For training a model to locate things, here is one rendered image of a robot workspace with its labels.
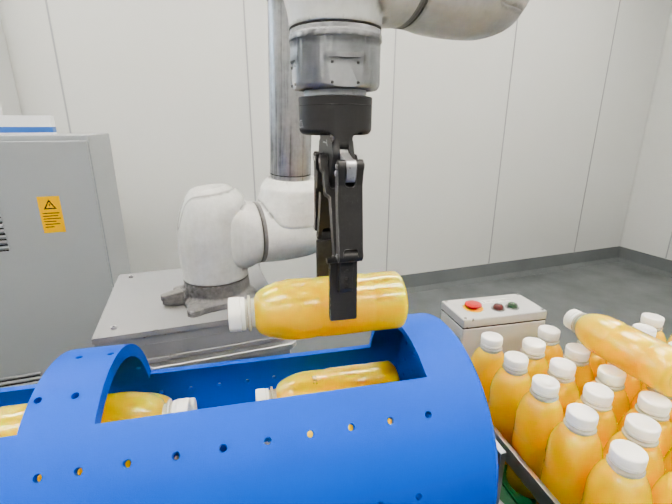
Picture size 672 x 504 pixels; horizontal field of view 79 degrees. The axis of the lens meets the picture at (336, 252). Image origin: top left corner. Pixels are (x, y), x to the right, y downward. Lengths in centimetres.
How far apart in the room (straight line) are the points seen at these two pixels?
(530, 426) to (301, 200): 64
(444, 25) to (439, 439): 43
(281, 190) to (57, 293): 131
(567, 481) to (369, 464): 35
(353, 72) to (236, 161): 278
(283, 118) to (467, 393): 70
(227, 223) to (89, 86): 235
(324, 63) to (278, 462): 38
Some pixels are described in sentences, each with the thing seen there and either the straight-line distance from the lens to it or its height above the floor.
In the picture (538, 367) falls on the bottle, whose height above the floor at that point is 107.
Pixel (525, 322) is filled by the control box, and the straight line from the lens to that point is 98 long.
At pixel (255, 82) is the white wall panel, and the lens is 319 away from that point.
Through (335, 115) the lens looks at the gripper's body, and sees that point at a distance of 40.
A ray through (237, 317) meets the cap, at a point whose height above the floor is 128.
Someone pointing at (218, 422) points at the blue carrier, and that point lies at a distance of 45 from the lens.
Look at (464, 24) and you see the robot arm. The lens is 51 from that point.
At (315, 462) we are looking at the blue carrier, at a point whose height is 116.
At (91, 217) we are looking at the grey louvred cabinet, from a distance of 194.
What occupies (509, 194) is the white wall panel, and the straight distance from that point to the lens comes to 433.
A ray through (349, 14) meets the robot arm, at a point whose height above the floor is 157.
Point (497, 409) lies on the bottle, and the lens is 81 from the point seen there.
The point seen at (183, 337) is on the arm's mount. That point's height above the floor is 105.
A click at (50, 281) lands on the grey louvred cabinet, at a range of 204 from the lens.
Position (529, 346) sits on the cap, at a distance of 83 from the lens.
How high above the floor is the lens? 148
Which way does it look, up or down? 17 degrees down
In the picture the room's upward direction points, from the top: straight up
